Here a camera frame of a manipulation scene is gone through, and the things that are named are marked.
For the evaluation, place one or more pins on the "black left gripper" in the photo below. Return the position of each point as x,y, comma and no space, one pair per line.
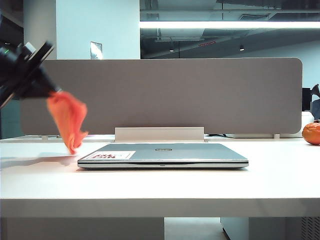
27,67

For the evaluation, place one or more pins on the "orange cloth rag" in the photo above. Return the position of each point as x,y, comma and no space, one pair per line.
67,117

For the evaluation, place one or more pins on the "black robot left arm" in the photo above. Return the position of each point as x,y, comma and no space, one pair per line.
7,65

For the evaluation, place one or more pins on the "white red laptop sticker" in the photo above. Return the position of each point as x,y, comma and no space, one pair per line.
112,155

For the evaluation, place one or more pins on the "silver Dell laptop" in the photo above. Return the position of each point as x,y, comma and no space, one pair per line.
190,155

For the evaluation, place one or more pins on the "white building column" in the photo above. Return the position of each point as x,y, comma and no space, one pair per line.
40,25

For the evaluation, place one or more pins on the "grey fabric desk divider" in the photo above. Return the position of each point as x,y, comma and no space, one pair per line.
175,95

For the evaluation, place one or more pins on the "red ceiling sign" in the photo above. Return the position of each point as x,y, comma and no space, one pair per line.
207,43

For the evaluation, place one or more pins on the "long ceiling light strip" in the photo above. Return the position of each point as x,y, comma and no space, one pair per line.
225,24

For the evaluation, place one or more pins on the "black ceiling spotlight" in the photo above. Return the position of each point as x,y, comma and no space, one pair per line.
242,47

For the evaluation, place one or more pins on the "black computer monitor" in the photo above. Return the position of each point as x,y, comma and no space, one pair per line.
306,99

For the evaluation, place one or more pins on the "orange round fruit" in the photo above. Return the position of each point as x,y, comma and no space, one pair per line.
312,133

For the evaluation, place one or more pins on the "dark grey background figure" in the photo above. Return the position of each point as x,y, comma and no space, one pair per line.
316,105

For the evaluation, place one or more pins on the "white divider bracket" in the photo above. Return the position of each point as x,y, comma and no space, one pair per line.
44,137
276,136

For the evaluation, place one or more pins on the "silver framed wall sign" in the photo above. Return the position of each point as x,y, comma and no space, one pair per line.
96,50

